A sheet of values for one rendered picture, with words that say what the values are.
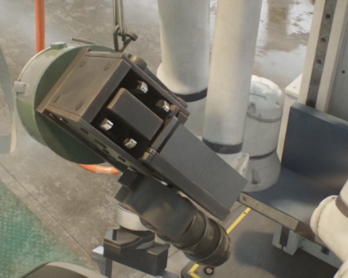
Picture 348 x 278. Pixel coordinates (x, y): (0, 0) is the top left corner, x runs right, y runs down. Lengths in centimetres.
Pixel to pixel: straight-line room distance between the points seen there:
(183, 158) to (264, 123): 84
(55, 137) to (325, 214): 59
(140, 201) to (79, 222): 185
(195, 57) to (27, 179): 155
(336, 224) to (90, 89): 63
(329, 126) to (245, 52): 46
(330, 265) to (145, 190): 138
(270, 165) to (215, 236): 82
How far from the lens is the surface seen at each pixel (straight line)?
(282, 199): 149
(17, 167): 274
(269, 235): 193
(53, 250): 232
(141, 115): 52
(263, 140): 141
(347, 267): 89
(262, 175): 148
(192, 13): 120
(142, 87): 51
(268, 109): 135
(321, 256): 189
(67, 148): 65
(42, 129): 64
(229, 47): 105
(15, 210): 252
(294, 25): 396
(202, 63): 131
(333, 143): 147
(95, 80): 53
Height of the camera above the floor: 177
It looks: 39 degrees down
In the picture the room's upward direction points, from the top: straight up
